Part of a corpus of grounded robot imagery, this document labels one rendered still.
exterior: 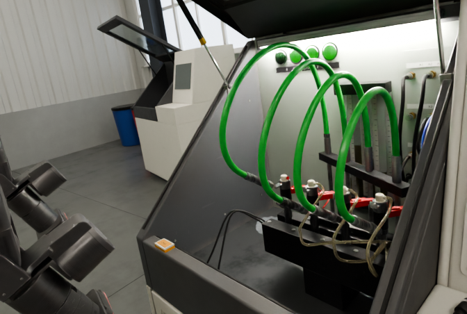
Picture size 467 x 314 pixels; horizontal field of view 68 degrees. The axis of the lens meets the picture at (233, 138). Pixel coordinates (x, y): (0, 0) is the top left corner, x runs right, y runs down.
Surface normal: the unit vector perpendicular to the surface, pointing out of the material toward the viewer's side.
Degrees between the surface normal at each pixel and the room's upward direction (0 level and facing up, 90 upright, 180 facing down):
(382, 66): 90
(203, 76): 90
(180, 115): 90
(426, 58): 90
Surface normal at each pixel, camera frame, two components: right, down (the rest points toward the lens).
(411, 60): -0.73, 0.25
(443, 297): -0.14, -0.96
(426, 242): 0.68, 0.08
